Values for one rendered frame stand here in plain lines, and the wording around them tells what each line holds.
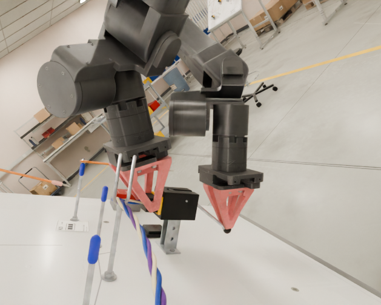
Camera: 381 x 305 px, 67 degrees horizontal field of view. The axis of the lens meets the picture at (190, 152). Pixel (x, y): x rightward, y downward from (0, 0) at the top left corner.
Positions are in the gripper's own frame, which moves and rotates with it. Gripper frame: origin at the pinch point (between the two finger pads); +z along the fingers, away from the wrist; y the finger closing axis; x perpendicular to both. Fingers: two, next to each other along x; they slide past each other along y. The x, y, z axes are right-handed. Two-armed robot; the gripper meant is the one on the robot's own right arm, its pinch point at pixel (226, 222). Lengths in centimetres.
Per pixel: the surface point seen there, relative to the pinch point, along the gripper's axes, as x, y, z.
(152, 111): 119, -391, -26
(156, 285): -21.1, 24.5, -7.8
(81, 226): -22.1, -8.8, 0.4
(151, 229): -11.6, -4.9, 1.2
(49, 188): -27, -710, 155
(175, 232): -9.8, 1.1, -0.3
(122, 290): -19.9, 10.4, 0.9
